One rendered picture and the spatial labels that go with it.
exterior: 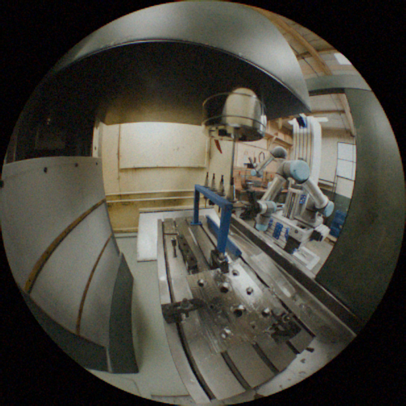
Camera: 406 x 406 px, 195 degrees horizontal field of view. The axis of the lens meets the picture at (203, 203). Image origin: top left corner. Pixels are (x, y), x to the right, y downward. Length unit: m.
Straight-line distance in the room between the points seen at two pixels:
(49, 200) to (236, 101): 0.42
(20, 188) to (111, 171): 1.18
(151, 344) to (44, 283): 0.59
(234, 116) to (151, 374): 0.96
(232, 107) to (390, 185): 0.81
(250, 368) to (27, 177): 0.67
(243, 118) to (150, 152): 1.11
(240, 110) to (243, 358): 0.64
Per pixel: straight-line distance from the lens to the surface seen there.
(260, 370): 0.51
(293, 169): 0.76
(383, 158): 0.86
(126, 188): 1.34
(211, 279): 0.47
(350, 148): 4.92
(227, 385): 0.49
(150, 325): 0.80
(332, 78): 1.08
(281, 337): 0.49
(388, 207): 0.85
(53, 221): 0.33
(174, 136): 1.30
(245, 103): 0.27
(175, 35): 0.26
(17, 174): 0.28
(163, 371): 0.77
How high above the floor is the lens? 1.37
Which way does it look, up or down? 18 degrees down
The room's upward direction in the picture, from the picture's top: 3 degrees clockwise
